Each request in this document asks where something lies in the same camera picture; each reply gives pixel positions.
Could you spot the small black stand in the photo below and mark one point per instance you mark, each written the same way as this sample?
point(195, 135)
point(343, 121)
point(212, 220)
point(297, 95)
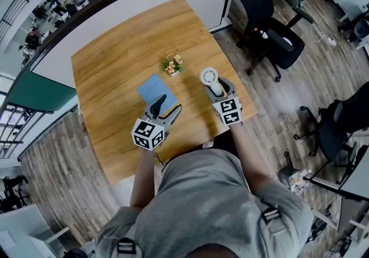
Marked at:
point(287, 160)

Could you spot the person's grey shirt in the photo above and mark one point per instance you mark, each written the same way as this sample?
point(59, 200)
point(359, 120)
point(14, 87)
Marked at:
point(201, 207)

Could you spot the white cabinet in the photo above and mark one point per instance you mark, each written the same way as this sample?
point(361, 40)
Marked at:
point(20, 228)

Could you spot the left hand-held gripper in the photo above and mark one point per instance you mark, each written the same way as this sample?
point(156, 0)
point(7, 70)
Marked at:
point(148, 134)

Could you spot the grey office desk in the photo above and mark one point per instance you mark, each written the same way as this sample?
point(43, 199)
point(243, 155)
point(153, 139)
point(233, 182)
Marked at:
point(357, 181)

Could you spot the person's black trousers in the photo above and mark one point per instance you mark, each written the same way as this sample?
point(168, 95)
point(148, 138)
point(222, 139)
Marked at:
point(225, 141)

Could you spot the grey box with clutter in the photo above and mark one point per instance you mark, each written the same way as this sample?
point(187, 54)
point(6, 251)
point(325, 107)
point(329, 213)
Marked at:
point(292, 180)

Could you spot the white power strip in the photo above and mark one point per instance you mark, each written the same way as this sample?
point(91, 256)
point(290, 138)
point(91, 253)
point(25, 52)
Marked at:
point(331, 41)

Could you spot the small white object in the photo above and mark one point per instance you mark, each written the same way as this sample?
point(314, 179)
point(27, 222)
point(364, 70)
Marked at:
point(264, 34)

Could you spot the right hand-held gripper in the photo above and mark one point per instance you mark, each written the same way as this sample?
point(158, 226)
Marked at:
point(229, 111)

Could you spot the round wooden table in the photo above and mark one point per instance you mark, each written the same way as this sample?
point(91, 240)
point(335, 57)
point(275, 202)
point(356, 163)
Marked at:
point(129, 43)

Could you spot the person's left forearm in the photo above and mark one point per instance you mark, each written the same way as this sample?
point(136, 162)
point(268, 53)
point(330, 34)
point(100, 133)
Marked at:
point(142, 179)

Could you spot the person's right forearm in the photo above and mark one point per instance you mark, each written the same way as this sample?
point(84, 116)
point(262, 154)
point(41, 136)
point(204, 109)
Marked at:
point(250, 158)

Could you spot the black metal railing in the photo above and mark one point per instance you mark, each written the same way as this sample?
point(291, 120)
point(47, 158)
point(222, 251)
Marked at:
point(29, 111)

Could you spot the green partition panel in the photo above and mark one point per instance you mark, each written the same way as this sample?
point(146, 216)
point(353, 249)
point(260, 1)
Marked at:
point(40, 92)

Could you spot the white handheld fan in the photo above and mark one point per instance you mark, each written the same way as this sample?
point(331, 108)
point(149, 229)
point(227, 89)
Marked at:
point(208, 75)

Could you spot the blue notebook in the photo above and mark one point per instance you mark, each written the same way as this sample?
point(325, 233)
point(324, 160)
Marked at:
point(152, 88)

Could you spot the small white plate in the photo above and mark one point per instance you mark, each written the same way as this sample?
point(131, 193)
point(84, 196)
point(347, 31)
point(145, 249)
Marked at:
point(288, 40)

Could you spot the potted flowers in white pot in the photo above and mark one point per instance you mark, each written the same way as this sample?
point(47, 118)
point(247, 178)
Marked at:
point(173, 65)

